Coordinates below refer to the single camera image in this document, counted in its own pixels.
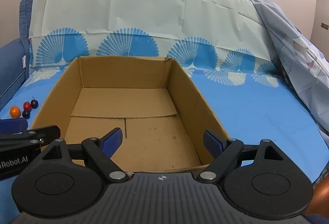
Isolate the dark cherry stemless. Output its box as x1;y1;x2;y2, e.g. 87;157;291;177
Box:
22;110;30;119

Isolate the wall switch plate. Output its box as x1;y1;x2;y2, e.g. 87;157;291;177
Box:
321;23;329;30

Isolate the orange mandarin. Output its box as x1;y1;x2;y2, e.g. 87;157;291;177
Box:
9;106;21;118

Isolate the dark cherry with stem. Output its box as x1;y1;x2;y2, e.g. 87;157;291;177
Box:
30;97;38;109

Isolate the pale floral bedsheet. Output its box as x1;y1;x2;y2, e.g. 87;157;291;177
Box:
249;0;328;143

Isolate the red cherry tomato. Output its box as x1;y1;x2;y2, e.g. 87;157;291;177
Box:
23;102;32;112

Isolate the blue fan-pattern sofa cover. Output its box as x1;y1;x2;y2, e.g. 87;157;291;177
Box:
0;0;329;224

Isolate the brown cardboard box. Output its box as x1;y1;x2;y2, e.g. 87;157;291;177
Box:
32;56;229;172

